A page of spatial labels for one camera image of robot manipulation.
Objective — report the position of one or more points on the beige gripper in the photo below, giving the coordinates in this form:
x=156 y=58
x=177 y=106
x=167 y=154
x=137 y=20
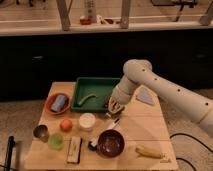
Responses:
x=114 y=107

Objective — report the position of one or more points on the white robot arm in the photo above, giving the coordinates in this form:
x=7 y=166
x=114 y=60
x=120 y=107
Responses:
x=139 y=72

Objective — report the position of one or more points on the green plastic cup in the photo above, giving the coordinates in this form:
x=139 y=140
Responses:
x=56 y=141

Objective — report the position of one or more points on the metal cup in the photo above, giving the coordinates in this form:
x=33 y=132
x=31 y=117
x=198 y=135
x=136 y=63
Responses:
x=41 y=132

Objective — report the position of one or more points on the brown grape bunch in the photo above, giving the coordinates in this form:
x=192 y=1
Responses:
x=106 y=102

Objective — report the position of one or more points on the green plastic tray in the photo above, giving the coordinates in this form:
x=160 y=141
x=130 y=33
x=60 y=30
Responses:
x=92 y=93

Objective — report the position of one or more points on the green chili pepper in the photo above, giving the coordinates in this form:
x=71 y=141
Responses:
x=84 y=99

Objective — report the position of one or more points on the grey triangular cloth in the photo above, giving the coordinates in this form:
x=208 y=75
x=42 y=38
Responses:
x=145 y=97

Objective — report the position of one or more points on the white round container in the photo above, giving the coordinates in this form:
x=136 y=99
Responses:
x=87 y=121

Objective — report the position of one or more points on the dark red bowl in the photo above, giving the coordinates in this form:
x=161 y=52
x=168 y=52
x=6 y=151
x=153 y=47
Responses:
x=110 y=144

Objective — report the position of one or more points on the orange fruit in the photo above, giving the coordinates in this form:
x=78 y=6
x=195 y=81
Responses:
x=66 y=125

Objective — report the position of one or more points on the wooden block eraser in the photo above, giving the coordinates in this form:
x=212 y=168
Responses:
x=74 y=150

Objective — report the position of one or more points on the grey blue can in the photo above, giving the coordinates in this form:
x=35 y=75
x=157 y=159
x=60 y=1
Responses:
x=59 y=103

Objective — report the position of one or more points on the orange plastic bowl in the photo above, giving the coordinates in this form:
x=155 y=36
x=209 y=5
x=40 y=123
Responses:
x=49 y=102

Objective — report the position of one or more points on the red object on shelf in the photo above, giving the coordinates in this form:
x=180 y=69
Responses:
x=85 y=21

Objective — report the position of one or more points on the black pole left corner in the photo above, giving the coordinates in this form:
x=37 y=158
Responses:
x=9 y=151

